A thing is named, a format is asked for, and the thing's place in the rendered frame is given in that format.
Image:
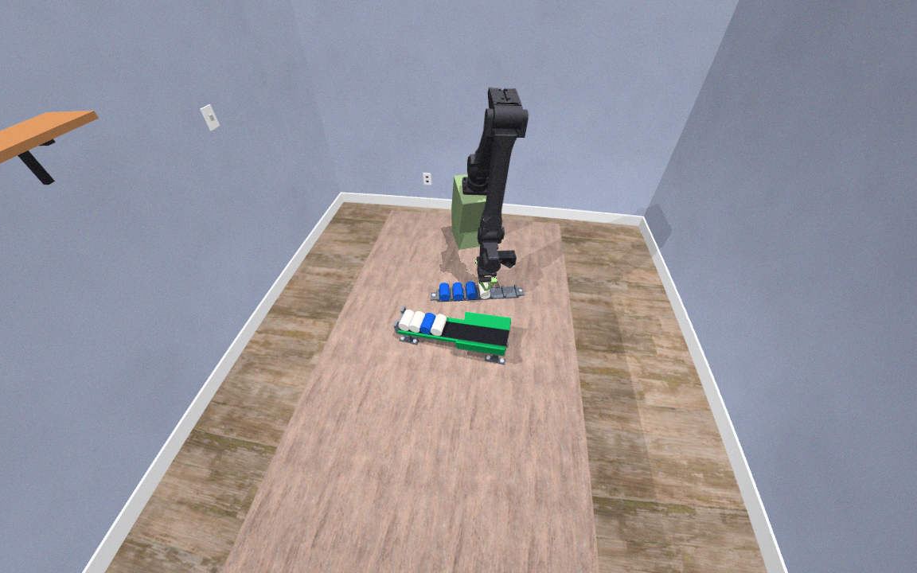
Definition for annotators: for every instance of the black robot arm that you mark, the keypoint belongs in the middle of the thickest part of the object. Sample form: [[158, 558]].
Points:
[[505, 124]]

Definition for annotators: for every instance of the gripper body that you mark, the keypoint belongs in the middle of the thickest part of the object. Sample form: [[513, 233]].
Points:
[[482, 273]]

